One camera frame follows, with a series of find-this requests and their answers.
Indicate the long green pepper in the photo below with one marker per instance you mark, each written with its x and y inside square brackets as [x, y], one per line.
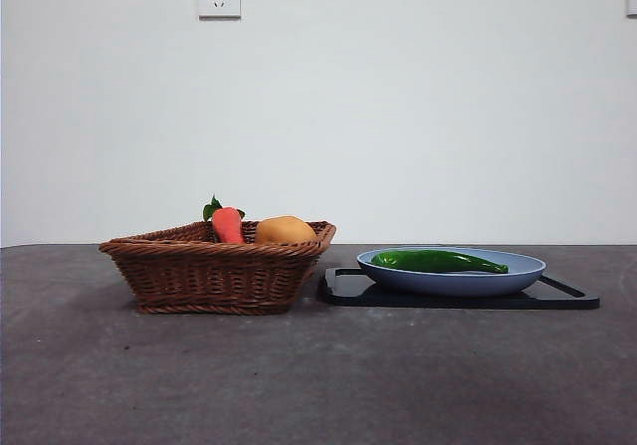
[428, 261]

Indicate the blue round plate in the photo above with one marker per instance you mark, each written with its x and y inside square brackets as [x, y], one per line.
[448, 283]

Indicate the yellow-brown potato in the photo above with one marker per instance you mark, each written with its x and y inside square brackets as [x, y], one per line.
[286, 230]

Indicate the orange carrot with green leaves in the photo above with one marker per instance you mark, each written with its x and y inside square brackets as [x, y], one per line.
[229, 226]

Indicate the dark flat tray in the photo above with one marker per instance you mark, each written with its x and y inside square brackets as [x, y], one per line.
[348, 295]

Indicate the brown wicker basket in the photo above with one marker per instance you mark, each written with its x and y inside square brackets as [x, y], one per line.
[199, 276]

